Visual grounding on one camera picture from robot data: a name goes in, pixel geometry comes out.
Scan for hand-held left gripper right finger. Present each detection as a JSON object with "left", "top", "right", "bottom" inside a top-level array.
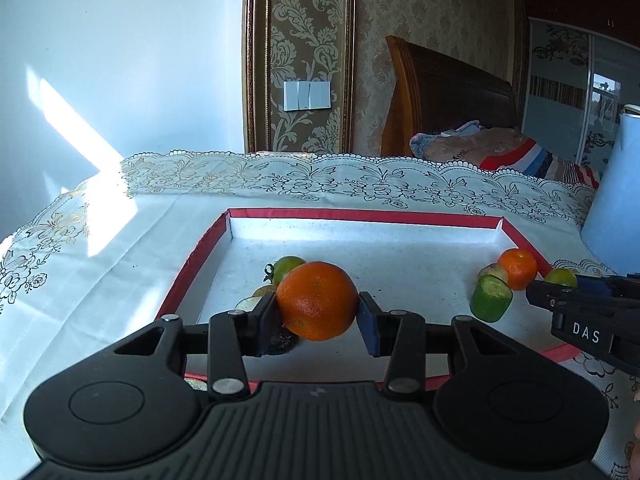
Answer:
[{"left": 357, "top": 291, "right": 526, "bottom": 396}]

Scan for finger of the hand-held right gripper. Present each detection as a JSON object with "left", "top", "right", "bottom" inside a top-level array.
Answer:
[
  {"left": 574, "top": 271, "right": 640, "bottom": 303},
  {"left": 525, "top": 280, "right": 640, "bottom": 322}
]

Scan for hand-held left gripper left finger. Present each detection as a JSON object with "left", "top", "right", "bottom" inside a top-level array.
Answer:
[{"left": 115, "top": 290, "right": 279, "bottom": 396}]

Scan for stemless green tomato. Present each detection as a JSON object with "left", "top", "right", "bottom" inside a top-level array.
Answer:
[{"left": 544, "top": 268, "right": 579, "bottom": 289}]

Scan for large orange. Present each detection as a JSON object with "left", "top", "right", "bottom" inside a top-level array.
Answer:
[{"left": 276, "top": 261, "right": 360, "bottom": 342}]

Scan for dark cucumber chunk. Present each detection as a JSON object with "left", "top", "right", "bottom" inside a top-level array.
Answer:
[{"left": 478, "top": 263, "right": 509, "bottom": 285}]

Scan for green cucumber piece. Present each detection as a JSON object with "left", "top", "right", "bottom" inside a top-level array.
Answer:
[{"left": 470, "top": 277, "right": 514, "bottom": 323}]

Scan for red shallow box tray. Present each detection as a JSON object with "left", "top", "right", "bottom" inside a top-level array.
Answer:
[{"left": 154, "top": 207, "right": 583, "bottom": 393}]

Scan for person's right hand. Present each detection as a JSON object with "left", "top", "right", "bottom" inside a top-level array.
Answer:
[{"left": 629, "top": 389, "right": 640, "bottom": 468}]

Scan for small mandarin orange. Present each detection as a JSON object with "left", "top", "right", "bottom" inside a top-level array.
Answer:
[{"left": 497, "top": 248, "right": 539, "bottom": 291}]

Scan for green tomato with stem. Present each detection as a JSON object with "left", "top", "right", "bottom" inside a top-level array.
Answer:
[{"left": 263, "top": 255, "right": 307, "bottom": 287}]

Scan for light blue electric kettle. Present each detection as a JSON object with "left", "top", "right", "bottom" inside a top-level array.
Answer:
[{"left": 580, "top": 104, "right": 640, "bottom": 274}]

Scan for striped pillow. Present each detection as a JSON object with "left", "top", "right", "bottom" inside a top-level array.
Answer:
[{"left": 479, "top": 139, "right": 601, "bottom": 190}]

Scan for wardrobe with sliding doors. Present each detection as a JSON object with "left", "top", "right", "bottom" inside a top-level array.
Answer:
[{"left": 521, "top": 16, "right": 640, "bottom": 177}]

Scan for brown wooden headboard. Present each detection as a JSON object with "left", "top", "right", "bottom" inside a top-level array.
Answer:
[{"left": 380, "top": 35, "right": 519, "bottom": 158}]

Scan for white wall light switch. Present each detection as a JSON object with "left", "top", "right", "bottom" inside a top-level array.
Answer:
[{"left": 283, "top": 79, "right": 332, "bottom": 111}]

